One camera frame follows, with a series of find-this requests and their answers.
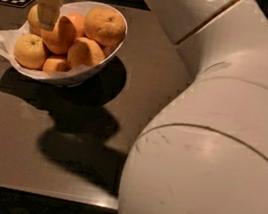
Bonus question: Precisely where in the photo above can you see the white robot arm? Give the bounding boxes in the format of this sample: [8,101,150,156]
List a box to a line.
[118,0,268,214]

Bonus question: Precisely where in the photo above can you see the white bowl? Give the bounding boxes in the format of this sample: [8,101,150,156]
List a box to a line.
[6,0,132,96]

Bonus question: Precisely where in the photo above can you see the orange hidden at back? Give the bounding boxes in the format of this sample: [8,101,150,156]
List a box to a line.
[67,12,85,38]

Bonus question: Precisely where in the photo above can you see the large orange back right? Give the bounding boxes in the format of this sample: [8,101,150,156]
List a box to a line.
[84,8,127,47]

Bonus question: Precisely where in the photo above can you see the yellowish orange front left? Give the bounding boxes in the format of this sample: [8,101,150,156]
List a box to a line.
[13,34,49,70]

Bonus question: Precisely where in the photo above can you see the white paper liner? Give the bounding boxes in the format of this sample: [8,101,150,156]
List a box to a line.
[0,21,123,87]

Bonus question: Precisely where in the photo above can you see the small orange front bottom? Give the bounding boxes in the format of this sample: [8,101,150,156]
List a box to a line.
[43,55,70,76]

